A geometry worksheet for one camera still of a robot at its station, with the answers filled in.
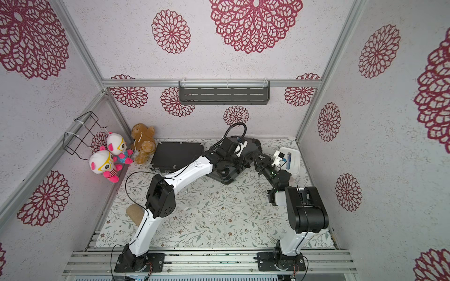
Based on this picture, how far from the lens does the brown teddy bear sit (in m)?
1.03

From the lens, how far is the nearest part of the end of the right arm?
27.7 inches

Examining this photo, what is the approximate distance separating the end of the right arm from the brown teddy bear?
64 cm
